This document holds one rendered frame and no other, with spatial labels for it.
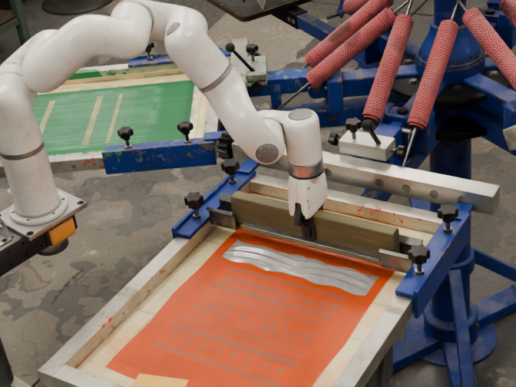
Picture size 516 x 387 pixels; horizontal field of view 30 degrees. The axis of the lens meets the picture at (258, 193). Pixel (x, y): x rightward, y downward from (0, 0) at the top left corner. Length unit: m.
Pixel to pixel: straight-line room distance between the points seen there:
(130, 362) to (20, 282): 2.01
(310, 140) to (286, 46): 3.51
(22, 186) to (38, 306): 1.75
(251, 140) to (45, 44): 0.44
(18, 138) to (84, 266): 1.96
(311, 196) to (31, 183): 0.59
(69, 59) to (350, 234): 0.70
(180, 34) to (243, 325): 0.60
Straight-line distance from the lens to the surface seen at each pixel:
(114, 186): 4.40
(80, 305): 3.74
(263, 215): 2.18
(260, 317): 2.01
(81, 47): 1.90
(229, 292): 2.09
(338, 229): 2.09
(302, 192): 2.04
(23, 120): 2.00
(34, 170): 2.06
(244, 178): 2.38
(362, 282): 2.06
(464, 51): 2.72
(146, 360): 1.97
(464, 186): 2.22
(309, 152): 2.00
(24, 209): 2.11
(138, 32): 1.87
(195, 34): 1.89
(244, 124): 1.91
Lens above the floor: 2.25
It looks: 33 degrees down
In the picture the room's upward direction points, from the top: 8 degrees counter-clockwise
